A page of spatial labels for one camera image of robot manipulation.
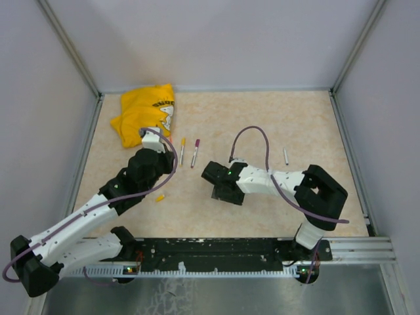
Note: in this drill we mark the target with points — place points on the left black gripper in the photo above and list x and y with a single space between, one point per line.
168 157

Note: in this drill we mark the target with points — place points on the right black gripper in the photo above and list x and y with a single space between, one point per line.
218 192

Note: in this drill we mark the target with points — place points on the white pen yellow tip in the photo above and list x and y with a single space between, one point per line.
181 155

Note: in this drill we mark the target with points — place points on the white pen red marks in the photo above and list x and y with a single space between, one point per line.
193 161

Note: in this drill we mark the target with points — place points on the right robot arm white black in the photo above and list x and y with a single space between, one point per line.
313 192

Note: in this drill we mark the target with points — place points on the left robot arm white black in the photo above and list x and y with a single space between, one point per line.
42 260

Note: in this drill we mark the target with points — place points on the white pen right side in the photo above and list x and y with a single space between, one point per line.
285 156

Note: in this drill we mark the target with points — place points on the yellow folded shirt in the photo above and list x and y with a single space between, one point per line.
144 107

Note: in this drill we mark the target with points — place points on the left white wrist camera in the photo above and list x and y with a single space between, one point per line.
151 139

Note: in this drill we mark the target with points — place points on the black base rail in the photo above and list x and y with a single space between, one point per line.
214 254

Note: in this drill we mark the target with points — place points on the aluminium frame side rail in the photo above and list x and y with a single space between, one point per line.
354 167

